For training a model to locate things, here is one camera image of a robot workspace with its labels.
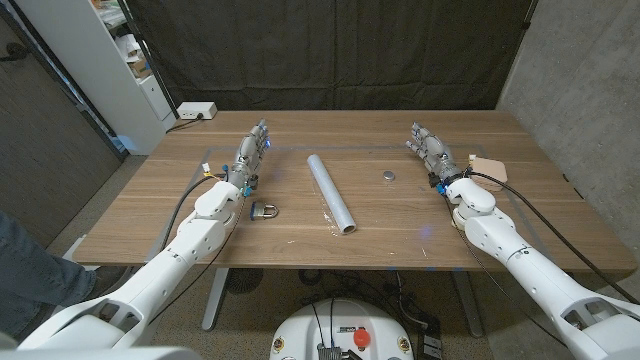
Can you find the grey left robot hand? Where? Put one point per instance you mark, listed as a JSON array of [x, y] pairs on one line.
[[248, 155]]

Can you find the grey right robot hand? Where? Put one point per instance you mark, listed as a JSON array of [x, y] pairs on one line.
[[435, 152]]

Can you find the plastic wrap roll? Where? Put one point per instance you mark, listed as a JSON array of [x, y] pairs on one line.
[[330, 192]]

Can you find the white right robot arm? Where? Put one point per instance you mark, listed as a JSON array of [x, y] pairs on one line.
[[525, 265]]

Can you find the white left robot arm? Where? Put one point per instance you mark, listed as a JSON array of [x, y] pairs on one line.
[[165, 265]]

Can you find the pink jewelry box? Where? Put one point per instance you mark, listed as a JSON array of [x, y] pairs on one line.
[[492, 172]]

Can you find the white power strip box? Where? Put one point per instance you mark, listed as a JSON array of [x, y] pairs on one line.
[[197, 110]]

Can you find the cardboard box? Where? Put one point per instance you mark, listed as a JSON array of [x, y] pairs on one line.
[[140, 67]]

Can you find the small round metal disc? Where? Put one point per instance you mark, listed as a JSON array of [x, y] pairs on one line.
[[389, 175]]

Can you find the silver padlock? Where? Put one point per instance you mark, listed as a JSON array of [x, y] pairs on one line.
[[259, 211]]

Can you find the black round floor object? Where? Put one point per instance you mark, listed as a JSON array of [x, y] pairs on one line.
[[244, 280]]

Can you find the black backdrop curtain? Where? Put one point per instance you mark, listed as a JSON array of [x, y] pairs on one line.
[[325, 50]]

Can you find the black backdrop stand pole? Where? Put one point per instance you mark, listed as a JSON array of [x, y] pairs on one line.
[[527, 20], [150, 60]]

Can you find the white robot torso base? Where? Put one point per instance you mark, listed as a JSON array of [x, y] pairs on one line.
[[310, 330]]

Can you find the white shelf cabinet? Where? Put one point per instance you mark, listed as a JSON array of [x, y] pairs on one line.
[[85, 60]]

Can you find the black floor power strip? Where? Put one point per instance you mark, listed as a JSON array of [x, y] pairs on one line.
[[430, 345]]

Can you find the red emergency stop button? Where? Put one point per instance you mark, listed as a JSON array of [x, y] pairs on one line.
[[361, 337]]

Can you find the person in blue jeans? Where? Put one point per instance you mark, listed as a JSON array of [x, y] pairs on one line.
[[30, 275]]

